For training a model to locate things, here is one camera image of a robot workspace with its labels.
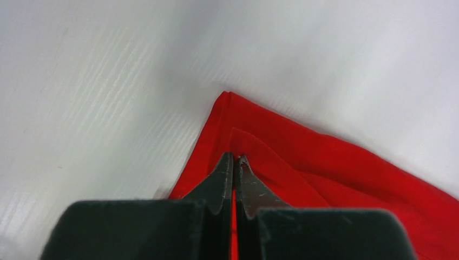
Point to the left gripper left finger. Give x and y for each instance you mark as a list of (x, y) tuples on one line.
[(197, 226)]

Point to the red t shirt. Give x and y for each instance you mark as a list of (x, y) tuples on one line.
[(309, 169)]

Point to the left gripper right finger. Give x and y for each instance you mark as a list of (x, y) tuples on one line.
[(270, 228)]

